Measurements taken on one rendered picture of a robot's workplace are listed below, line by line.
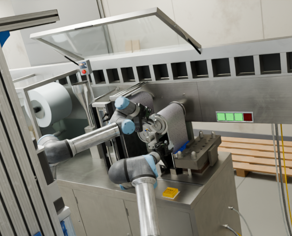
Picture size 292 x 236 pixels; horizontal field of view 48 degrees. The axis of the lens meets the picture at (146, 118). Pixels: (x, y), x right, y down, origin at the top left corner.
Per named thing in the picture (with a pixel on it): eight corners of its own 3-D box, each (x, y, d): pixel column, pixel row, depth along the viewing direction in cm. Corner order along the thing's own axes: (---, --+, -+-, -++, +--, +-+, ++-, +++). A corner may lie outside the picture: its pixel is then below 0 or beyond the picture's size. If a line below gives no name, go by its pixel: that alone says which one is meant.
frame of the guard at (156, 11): (26, 43, 237) (28, 34, 238) (81, 68, 281) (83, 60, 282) (157, 18, 171) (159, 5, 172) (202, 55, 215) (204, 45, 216)
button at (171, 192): (163, 196, 195) (162, 193, 194) (168, 190, 201) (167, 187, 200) (172, 198, 191) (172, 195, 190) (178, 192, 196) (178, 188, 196)
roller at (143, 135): (139, 142, 226) (135, 126, 223) (158, 128, 246) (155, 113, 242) (153, 143, 219) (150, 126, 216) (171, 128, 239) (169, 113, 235)
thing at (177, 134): (171, 156, 216) (166, 130, 210) (187, 141, 234) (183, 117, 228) (172, 156, 216) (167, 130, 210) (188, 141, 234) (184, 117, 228)
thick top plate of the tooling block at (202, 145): (175, 167, 212) (173, 158, 210) (201, 141, 242) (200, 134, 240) (198, 170, 203) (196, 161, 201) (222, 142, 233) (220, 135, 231)
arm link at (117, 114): (111, 129, 177) (120, 111, 178) (104, 125, 187) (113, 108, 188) (122, 135, 181) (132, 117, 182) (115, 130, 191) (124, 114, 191)
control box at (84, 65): (80, 76, 233) (76, 62, 230) (84, 74, 239) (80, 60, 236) (88, 74, 231) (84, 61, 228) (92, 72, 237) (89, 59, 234)
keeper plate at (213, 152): (209, 165, 217) (207, 151, 214) (215, 158, 225) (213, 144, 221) (213, 166, 216) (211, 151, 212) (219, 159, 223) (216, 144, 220)
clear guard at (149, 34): (34, 37, 237) (34, 36, 237) (84, 60, 277) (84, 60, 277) (155, 12, 177) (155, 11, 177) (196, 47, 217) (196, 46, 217)
